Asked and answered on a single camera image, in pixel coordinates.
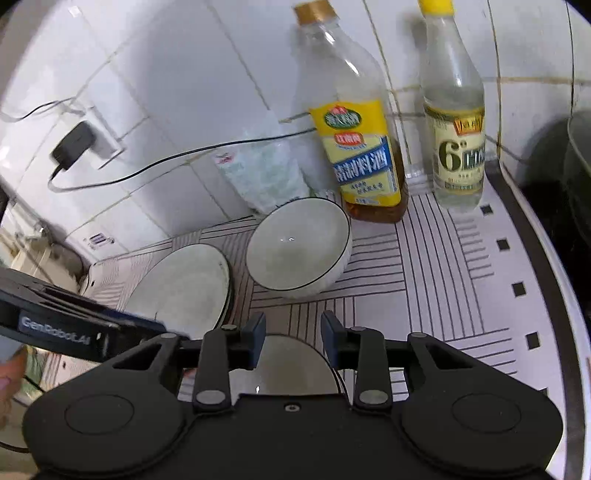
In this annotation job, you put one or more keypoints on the yellow label cooking wine bottle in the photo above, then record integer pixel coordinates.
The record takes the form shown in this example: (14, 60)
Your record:
(342, 86)

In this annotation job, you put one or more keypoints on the striped white table mat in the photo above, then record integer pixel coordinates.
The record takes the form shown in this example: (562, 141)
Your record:
(488, 283)

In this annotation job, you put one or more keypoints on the white plastic bag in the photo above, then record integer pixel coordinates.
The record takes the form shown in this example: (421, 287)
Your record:
(265, 174)

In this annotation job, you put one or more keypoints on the black power adapter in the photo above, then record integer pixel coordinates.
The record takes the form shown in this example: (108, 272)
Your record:
(80, 139)

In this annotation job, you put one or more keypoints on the dark metal pot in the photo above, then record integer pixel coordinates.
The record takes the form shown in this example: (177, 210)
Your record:
(559, 188)

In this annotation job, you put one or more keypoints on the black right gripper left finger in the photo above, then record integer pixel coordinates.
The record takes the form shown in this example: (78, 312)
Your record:
(126, 411)

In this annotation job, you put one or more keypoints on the white wall socket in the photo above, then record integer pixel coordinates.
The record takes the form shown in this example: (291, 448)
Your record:
(107, 146)

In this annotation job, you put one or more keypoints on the person's left hand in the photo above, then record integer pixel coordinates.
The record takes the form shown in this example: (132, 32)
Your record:
(12, 373)

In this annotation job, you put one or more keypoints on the white ribbed bowl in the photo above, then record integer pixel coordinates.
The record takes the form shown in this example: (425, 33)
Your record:
(287, 366)
(301, 249)

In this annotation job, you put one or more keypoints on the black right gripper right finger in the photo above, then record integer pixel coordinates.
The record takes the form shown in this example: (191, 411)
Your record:
(453, 409)

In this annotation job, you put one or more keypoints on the clear white vinegar bottle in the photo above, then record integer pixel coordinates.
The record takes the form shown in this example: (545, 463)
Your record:
(454, 103)

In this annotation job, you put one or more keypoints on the white sun print plate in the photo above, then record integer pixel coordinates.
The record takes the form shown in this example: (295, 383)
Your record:
(190, 291)

